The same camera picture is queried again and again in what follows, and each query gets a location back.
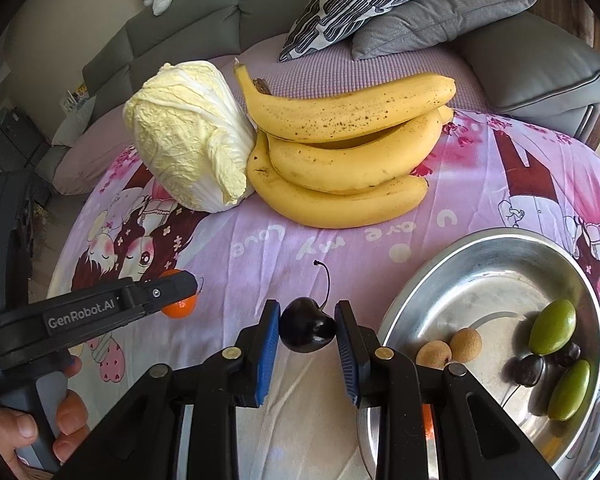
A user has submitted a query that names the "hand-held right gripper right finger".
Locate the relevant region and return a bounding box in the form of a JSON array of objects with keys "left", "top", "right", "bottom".
[{"left": 334, "top": 301, "right": 563, "bottom": 480}]

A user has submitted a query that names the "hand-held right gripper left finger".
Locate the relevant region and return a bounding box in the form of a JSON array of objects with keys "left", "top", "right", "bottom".
[{"left": 67, "top": 300, "right": 283, "bottom": 480}]

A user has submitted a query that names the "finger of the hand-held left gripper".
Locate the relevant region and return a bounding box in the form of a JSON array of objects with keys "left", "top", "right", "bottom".
[{"left": 121, "top": 269, "right": 204, "bottom": 317}]

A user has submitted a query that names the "orange tangerine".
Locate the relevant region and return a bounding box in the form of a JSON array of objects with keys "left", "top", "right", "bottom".
[{"left": 160, "top": 268, "right": 201, "bottom": 320}]

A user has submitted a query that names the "dark cherry with curled stem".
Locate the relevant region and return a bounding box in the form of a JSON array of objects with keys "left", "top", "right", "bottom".
[{"left": 280, "top": 260, "right": 338, "bottom": 353}]

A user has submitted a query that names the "brown longan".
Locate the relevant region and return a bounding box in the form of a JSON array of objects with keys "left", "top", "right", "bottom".
[
  {"left": 450, "top": 327, "right": 483, "bottom": 363},
  {"left": 416, "top": 340, "right": 453, "bottom": 368}
]

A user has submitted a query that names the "round metal plate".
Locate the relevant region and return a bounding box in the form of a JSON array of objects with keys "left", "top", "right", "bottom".
[{"left": 357, "top": 227, "right": 600, "bottom": 480}]

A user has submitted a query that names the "dark red cherry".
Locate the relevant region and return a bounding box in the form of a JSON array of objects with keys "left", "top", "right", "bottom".
[
  {"left": 500, "top": 354, "right": 546, "bottom": 408},
  {"left": 554, "top": 342, "right": 582, "bottom": 368}
]

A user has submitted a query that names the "person's left hand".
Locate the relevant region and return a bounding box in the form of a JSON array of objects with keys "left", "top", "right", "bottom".
[{"left": 0, "top": 355, "right": 91, "bottom": 478}]

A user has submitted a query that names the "printed cartoon blanket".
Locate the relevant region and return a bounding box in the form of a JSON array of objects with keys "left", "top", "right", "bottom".
[{"left": 45, "top": 107, "right": 600, "bottom": 480}]

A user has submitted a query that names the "napa cabbage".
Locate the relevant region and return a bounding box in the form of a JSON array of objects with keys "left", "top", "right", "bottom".
[{"left": 122, "top": 61, "right": 258, "bottom": 213}]

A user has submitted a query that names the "spotted yellow banana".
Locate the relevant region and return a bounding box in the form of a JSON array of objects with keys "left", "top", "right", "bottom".
[{"left": 232, "top": 57, "right": 457, "bottom": 143}]

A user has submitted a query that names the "lilac quilted pad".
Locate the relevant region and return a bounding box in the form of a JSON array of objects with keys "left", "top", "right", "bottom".
[{"left": 52, "top": 35, "right": 486, "bottom": 196}]

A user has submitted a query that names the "grey sofa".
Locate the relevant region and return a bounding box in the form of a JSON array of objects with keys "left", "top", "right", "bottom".
[{"left": 80, "top": 0, "right": 600, "bottom": 146}]

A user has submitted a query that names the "black white patterned pillow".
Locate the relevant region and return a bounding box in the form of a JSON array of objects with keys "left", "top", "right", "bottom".
[{"left": 278, "top": 0, "right": 448, "bottom": 62}]

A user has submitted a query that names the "grey leather cushion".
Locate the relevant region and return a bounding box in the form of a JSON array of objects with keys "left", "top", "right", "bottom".
[{"left": 455, "top": 12, "right": 600, "bottom": 136}]

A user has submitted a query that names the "grey fabric cushion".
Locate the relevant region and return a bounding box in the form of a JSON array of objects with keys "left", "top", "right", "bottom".
[{"left": 351, "top": 0, "right": 538, "bottom": 61}]

